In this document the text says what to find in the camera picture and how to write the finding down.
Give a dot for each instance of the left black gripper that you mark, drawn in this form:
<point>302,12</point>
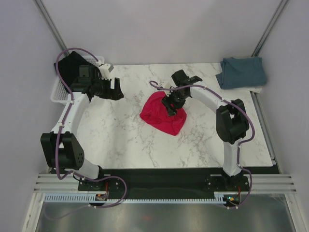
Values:
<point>116,94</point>

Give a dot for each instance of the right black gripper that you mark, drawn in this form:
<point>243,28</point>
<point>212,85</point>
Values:
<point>171,110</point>

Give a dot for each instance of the red t shirt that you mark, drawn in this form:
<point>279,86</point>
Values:
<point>155,114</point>

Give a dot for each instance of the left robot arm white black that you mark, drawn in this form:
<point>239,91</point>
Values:
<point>61,148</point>

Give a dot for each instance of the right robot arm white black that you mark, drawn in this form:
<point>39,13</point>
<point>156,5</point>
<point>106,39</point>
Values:
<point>231,122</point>

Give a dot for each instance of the black t shirt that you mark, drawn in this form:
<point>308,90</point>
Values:
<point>69,67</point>

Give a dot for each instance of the white perforated plastic basket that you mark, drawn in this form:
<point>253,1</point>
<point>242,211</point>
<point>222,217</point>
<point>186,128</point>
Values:
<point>59,93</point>

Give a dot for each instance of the blue folded t shirt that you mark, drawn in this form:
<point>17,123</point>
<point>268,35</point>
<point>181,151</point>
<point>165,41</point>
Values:
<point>241,72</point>

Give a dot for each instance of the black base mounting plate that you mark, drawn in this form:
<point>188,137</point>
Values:
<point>166,183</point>

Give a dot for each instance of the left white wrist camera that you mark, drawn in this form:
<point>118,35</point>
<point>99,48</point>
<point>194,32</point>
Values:
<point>105,70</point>

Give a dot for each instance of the left aluminium corner rail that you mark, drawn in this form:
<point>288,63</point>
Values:
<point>50,23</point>

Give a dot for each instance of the aluminium corner rail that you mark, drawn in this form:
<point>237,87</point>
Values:
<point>270,26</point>
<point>50,23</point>

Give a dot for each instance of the light blue cable duct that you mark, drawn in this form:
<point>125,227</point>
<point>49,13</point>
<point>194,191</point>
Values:
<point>100,198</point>

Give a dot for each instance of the right aluminium corner rail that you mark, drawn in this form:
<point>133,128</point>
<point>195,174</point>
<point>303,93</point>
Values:
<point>270,26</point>

